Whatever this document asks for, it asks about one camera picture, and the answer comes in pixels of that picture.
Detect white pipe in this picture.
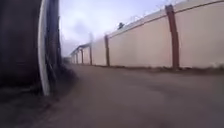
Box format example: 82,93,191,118
37,0,52,97

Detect tree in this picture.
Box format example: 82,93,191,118
117,21,126,30

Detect grey-brown dirt road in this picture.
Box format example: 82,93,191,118
0,63,224,128

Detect cream wall with brown pillars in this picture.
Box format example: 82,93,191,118
68,0,224,70

